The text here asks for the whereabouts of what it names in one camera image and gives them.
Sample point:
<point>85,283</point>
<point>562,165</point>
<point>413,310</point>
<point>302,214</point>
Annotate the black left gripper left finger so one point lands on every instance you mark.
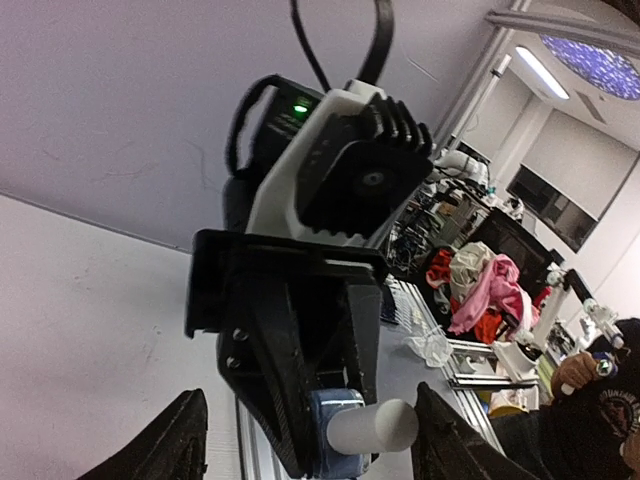
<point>171,446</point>

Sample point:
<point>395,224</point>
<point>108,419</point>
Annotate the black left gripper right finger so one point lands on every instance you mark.
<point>448,448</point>

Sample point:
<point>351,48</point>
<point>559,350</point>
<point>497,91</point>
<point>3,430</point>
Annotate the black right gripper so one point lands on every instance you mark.
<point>262,294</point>

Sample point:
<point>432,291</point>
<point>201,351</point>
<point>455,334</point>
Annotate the blue nail polish bottle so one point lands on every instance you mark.
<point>333,458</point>

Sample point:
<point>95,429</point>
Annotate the white nail polish cap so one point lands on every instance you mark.
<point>391,426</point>

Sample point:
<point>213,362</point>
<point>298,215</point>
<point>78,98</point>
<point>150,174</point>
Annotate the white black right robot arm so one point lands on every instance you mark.
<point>287,111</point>

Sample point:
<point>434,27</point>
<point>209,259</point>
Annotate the seated person dark shirt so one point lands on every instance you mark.
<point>590,430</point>

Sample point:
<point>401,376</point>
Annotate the pile of coloured clothes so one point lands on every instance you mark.
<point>479,291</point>

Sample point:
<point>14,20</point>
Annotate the ceiling tube light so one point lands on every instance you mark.
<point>542,72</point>

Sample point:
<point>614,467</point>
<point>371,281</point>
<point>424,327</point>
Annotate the aluminium table front rail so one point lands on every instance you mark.
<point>257,458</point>

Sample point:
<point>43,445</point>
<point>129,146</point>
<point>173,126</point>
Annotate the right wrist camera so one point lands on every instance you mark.
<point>347,173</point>

